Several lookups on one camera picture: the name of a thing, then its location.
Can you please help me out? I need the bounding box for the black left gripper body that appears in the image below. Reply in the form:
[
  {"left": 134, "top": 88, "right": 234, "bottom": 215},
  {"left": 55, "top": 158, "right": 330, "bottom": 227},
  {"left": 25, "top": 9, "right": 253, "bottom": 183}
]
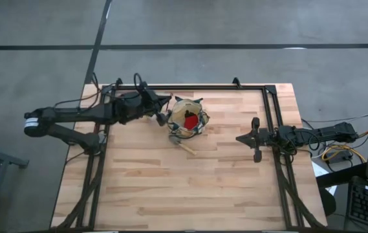
[{"left": 128, "top": 82, "right": 169, "bottom": 127}]

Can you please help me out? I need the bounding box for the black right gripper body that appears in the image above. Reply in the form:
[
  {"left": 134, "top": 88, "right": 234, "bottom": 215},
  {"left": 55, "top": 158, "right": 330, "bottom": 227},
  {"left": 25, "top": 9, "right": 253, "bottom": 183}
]
[{"left": 250, "top": 117, "right": 281, "bottom": 163}]

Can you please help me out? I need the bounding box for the beige canvas gardening bag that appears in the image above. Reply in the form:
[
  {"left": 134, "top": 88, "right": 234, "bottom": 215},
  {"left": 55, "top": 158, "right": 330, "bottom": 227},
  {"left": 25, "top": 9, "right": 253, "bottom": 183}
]
[{"left": 166, "top": 95, "right": 211, "bottom": 140}]

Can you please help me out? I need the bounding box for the wooden handle garden tool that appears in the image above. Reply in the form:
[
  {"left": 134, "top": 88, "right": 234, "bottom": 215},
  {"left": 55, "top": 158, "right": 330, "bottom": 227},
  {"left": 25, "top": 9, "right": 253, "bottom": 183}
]
[{"left": 169, "top": 135, "right": 198, "bottom": 157}]

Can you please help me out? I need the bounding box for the red item inside bag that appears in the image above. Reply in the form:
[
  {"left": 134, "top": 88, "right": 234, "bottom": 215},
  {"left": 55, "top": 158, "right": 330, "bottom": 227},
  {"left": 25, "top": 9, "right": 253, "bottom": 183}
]
[{"left": 183, "top": 113, "right": 200, "bottom": 131}]

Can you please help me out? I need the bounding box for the white paper sheet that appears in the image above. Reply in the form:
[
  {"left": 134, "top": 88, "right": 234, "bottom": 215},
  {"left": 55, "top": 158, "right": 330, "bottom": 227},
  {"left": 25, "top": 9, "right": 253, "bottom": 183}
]
[{"left": 311, "top": 161, "right": 337, "bottom": 197}]

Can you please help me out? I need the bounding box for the black round stool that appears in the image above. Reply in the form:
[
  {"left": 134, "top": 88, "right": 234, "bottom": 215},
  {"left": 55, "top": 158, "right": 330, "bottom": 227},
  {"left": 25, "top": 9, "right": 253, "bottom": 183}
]
[{"left": 318, "top": 186, "right": 338, "bottom": 217}]

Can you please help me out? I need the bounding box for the grey metal stand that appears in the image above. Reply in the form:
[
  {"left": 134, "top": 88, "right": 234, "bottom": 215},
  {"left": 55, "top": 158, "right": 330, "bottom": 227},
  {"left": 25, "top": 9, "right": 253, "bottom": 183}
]
[{"left": 0, "top": 129, "right": 30, "bottom": 233}]

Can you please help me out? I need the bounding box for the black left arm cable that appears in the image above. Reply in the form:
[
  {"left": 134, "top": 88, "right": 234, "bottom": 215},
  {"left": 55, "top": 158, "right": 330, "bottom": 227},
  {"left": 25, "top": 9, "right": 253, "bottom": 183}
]
[{"left": 53, "top": 72, "right": 147, "bottom": 110}]

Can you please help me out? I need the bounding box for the yellow cable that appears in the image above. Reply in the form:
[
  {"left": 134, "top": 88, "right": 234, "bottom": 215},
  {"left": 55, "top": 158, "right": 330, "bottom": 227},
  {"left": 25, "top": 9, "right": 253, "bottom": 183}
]
[{"left": 321, "top": 129, "right": 368, "bottom": 164}]

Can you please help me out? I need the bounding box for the black metal table frame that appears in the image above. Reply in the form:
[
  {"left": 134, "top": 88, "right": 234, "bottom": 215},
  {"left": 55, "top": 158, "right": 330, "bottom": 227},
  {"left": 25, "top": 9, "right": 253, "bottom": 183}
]
[{"left": 56, "top": 77, "right": 325, "bottom": 231}]

